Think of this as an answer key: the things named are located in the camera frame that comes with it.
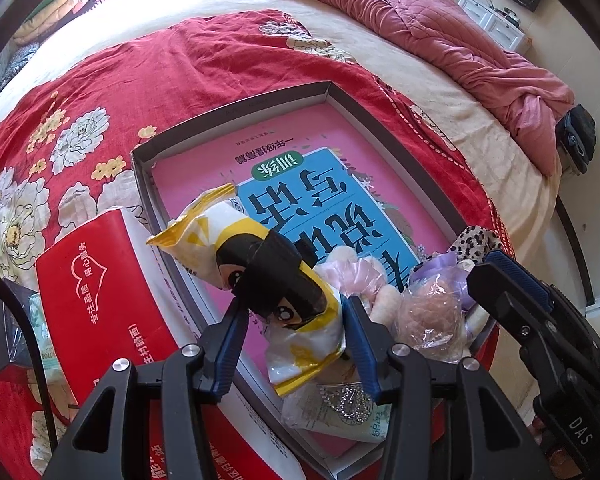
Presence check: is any white plush bunny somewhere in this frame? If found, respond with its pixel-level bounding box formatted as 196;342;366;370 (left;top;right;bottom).
280;247;406;443

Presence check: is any green tissue packet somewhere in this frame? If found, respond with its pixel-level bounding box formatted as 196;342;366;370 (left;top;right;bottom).
27;292;68;406

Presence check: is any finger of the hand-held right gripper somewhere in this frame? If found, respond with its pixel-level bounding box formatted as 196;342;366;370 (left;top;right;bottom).
466;250;561;346

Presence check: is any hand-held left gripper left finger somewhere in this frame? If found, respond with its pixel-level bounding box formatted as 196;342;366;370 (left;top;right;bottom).
42;297;251;480

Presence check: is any dark patterned pillow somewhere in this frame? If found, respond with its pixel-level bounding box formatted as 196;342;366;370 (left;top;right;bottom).
0;42;41;111

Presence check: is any pink and blue book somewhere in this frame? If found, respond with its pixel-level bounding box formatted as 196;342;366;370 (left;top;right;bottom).
150;97;466;461

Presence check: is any stack of folded blankets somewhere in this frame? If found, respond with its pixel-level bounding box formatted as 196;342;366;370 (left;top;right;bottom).
12;0;111;46

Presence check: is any yellow snack packet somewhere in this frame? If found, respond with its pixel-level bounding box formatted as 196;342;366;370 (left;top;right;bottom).
146;183;348;397

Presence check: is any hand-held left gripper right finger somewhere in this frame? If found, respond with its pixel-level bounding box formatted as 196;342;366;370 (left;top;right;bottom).
345;296;531;480

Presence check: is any leopard print scrunchie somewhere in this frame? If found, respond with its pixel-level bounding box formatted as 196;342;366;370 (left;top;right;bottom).
447;225;506;273

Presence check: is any white cabinet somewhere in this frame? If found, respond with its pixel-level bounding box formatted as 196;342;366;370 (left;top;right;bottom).
457;0;533;53

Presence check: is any light green soft packet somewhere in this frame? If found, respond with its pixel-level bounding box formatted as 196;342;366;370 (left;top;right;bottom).
360;405;393;443

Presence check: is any red and white box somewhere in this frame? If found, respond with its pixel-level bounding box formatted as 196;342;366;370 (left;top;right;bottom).
35;208;331;480

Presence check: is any person's right hand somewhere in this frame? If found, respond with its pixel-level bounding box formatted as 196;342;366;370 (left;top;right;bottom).
527;417;581;480

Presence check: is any pink fluffy ball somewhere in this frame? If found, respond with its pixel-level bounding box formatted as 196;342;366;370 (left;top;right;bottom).
395;275;473;363

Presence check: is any red floral blanket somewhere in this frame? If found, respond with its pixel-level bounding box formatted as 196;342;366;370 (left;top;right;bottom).
0;9;513;480

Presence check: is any purple ribbon bow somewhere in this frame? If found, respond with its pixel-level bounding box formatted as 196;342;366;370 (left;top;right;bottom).
412;251;476;306

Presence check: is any grey shallow cardboard box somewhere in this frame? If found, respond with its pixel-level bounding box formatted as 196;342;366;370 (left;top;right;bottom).
130;79;498;480

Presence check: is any black bag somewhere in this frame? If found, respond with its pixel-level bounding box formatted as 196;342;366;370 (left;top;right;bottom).
554;104;597;172

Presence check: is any pink quilt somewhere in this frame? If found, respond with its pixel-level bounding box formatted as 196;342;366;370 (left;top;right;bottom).
240;0;578;177

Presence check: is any dark blue box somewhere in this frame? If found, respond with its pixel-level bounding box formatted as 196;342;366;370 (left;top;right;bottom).
0;280;38;383

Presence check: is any black cable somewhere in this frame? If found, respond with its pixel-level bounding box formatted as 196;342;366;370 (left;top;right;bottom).
0;262;63;446

